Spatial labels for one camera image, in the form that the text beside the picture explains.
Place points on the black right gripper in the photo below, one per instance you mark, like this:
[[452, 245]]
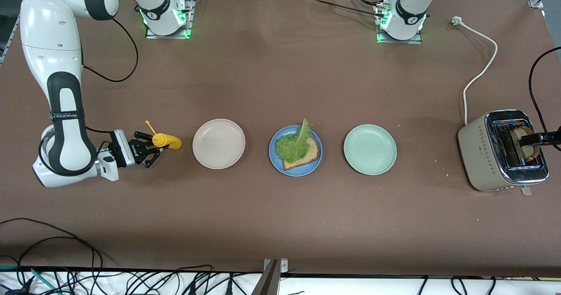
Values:
[[139, 150]]

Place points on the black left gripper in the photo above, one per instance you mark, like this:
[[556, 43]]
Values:
[[553, 137]]

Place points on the brown bread slice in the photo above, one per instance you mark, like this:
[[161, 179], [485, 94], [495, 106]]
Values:
[[307, 159], [523, 131]]

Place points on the yellow squeeze bottle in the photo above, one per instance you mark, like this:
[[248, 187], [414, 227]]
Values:
[[168, 141]]

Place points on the green lettuce leaf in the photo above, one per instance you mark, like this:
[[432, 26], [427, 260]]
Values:
[[296, 148]]

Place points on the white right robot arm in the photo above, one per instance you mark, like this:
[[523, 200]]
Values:
[[61, 111]]

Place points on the beige plate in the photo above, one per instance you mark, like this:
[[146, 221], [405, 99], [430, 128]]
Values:
[[218, 144]]

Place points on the blue plate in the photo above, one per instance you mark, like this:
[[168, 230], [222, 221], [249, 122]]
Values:
[[274, 159]]

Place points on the mint green plate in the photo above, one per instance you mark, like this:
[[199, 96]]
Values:
[[370, 149]]

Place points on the beige chrome toaster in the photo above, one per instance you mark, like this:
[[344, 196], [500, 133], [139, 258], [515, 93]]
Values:
[[477, 150]]

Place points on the aluminium post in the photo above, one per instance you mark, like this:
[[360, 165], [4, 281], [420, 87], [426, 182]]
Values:
[[269, 279]]

